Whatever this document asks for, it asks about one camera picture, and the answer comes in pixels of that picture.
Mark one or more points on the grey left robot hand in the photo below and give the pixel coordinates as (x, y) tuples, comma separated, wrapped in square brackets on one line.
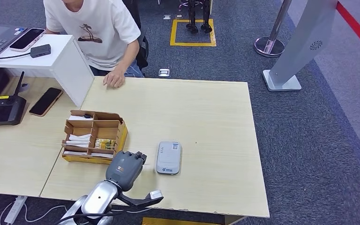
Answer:
[(124, 170)]

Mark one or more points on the person's left hand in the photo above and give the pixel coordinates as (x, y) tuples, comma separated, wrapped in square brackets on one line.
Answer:
[(114, 79)]

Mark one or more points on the person's left forearm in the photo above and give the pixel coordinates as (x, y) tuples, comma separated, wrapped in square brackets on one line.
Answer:
[(128, 57)]

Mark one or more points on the yellow green key card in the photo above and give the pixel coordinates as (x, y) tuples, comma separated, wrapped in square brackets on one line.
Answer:
[(105, 144)]

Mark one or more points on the person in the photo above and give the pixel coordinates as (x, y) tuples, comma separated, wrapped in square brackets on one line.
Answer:
[(99, 40)]

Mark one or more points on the grey card reader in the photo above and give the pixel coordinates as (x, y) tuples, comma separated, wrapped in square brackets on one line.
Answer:
[(168, 158)]

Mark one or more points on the white card stack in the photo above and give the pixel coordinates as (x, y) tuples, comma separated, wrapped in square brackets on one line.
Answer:
[(76, 118), (79, 139)]

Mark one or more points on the cardboard organizer box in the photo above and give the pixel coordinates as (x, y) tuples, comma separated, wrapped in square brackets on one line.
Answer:
[(108, 132)]

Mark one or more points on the small black object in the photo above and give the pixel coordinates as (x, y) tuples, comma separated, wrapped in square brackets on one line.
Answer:
[(88, 116)]

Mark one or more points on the large silver floor socket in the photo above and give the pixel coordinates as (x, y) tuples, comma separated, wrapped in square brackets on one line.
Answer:
[(164, 73)]

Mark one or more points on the white counter shelf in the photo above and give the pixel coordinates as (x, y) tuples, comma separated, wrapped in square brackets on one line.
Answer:
[(65, 62)]

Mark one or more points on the black office chair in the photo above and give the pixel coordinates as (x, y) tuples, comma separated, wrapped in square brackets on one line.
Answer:
[(133, 12)]

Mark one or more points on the smartphone with orange case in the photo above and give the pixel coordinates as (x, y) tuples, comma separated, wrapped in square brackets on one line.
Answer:
[(45, 101)]

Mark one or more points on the yellow floor tape square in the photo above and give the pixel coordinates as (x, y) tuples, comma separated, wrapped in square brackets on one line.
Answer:
[(172, 34)]

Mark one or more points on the black adapter hub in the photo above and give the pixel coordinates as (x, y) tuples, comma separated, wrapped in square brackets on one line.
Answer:
[(41, 50)]

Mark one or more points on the small silver floor socket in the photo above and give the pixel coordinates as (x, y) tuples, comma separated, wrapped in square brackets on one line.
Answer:
[(179, 16), (167, 17)]

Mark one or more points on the light wooden table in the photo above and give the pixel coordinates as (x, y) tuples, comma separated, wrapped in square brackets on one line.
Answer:
[(198, 124), (12, 155)]

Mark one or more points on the grey desk grommet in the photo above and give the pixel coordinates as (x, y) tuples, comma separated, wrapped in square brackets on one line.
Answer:
[(24, 87)]

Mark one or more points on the smartphone with pink case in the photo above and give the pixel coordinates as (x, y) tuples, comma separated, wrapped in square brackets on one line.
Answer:
[(27, 38)]

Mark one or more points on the black humanoid robot leg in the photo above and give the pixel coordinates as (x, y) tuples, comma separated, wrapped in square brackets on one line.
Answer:
[(192, 18), (206, 18)]

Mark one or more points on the white power strip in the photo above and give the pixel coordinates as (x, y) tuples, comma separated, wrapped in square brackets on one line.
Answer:
[(15, 209)]

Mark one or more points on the black remote controller with antenna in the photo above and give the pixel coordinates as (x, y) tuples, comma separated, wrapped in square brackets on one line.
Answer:
[(0, 113)]

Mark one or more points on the grey kiosk stand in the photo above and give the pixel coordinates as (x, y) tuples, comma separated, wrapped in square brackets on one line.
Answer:
[(304, 37)]

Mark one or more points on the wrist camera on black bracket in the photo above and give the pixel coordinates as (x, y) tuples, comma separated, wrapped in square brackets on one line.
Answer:
[(155, 195)]

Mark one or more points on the chrome stanchion post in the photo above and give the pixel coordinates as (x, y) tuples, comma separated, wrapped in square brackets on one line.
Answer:
[(268, 46)]

